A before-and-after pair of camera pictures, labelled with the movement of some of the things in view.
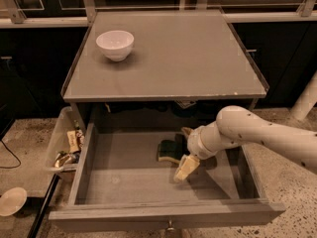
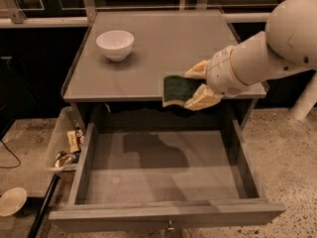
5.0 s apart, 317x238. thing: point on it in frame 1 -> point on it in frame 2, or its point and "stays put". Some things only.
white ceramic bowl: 115,44 stays put
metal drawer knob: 170,228 stays put
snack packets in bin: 75,140 stays put
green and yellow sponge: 173,150 -> 178,89
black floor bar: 44,206 stays put
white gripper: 194,142 -> 222,72
